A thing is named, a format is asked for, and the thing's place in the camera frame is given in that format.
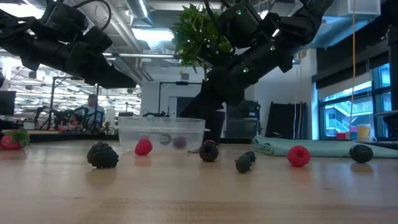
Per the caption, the red raspberry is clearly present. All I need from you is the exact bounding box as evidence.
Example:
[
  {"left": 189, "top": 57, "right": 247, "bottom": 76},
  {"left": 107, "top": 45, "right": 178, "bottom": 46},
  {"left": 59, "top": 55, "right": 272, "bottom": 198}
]
[
  {"left": 134, "top": 138, "right": 154, "bottom": 157},
  {"left": 287, "top": 145, "right": 312, "bottom": 168}
]

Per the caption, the black table frame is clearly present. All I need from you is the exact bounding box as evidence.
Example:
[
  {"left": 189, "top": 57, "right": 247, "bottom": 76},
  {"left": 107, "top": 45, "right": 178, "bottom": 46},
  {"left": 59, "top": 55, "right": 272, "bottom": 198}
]
[{"left": 29, "top": 133, "right": 121, "bottom": 143}]

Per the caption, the person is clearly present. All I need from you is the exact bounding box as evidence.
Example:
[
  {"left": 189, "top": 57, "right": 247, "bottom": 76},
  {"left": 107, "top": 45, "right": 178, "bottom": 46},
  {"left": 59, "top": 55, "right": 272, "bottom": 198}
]
[{"left": 74, "top": 93, "right": 105, "bottom": 130}]

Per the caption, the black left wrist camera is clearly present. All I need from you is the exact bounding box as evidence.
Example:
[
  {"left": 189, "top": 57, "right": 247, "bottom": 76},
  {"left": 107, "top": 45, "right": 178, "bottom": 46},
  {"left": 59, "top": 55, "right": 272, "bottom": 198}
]
[{"left": 81, "top": 26, "right": 113, "bottom": 54}]

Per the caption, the silver air duct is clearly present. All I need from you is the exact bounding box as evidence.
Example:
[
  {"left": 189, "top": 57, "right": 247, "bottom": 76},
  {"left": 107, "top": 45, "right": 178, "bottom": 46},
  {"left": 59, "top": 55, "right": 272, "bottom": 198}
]
[{"left": 124, "top": 0, "right": 155, "bottom": 27}]

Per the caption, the folded green towel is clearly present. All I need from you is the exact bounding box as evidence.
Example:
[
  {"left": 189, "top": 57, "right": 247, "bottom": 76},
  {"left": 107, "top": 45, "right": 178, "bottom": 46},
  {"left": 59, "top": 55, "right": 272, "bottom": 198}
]
[{"left": 251, "top": 136, "right": 398, "bottom": 159}]

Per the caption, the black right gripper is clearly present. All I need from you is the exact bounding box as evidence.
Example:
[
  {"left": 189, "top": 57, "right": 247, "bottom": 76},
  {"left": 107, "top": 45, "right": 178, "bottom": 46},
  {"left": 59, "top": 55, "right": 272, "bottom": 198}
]
[{"left": 180, "top": 43, "right": 293, "bottom": 119}]

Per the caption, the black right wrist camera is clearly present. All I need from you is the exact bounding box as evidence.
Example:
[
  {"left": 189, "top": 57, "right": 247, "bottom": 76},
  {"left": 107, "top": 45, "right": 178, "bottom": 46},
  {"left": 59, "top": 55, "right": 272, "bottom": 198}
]
[{"left": 217, "top": 1, "right": 280, "bottom": 47}]

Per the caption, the yellow mug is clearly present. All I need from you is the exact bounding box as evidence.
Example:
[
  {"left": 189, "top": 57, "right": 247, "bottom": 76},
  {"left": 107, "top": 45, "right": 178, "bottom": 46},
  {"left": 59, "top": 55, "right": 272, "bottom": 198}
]
[{"left": 356, "top": 123, "right": 377, "bottom": 143}]

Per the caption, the large strawberry with green leaves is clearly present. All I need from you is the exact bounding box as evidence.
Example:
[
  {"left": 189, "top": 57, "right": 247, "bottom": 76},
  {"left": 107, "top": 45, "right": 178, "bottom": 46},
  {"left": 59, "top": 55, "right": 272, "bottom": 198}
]
[{"left": 0, "top": 128, "right": 31, "bottom": 151}]

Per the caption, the large blackberry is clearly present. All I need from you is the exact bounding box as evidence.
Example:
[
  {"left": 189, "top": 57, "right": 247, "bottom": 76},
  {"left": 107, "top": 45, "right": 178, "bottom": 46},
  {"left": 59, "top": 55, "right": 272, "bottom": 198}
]
[{"left": 86, "top": 141, "right": 120, "bottom": 170}]

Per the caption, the clear plastic tupperware container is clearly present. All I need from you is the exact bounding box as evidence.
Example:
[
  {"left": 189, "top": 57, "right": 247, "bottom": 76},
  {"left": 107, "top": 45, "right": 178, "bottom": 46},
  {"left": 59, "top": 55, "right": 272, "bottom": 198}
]
[{"left": 117, "top": 116, "right": 211, "bottom": 154}]

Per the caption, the black monitor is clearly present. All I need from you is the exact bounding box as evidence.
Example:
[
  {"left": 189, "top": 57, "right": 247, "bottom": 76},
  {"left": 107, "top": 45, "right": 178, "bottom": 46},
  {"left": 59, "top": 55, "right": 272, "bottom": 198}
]
[{"left": 0, "top": 90, "right": 16, "bottom": 116}]

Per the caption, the long ceiling light tube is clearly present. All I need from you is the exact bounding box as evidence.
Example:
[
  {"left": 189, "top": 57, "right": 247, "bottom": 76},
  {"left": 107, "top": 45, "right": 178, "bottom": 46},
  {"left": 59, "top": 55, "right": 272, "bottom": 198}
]
[{"left": 102, "top": 52, "right": 181, "bottom": 60}]

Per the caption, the window with black frame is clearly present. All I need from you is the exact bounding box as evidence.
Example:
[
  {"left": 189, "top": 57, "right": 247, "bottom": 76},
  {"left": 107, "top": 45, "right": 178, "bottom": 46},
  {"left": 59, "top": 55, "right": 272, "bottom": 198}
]
[{"left": 318, "top": 63, "right": 392, "bottom": 139}]

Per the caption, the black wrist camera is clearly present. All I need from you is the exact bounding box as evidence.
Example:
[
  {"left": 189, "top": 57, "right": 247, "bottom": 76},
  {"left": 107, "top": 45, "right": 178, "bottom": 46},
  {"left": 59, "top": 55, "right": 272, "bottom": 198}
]
[
  {"left": 217, "top": 1, "right": 280, "bottom": 47},
  {"left": 81, "top": 26, "right": 113, "bottom": 54}
]

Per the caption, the green leafy tree plant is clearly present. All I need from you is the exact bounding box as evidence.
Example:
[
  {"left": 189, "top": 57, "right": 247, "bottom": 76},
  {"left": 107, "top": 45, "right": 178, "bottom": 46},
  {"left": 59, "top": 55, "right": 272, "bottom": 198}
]
[{"left": 170, "top": 3, "right": 234, "bottom": 78}]

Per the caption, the yellow hanging cord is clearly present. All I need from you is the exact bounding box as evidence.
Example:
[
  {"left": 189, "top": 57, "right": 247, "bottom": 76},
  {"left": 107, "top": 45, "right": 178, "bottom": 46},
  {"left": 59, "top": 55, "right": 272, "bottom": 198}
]
[{"left": 349, "top": 0, "right": 356, "bottom": 133}]

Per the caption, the black panel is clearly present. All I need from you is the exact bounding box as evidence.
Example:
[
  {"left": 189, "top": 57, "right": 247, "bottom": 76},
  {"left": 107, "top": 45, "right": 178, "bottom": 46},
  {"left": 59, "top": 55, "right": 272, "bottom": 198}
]
[{"left": 266, "top": 101, "right": 307, "bottom": 140}]

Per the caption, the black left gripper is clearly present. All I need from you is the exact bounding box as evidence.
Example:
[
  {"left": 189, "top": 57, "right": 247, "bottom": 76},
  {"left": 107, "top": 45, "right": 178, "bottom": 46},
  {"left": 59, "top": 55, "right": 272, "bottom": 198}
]
[{"left": 20, "top": 37, "right": 137, "bottom": 90}]

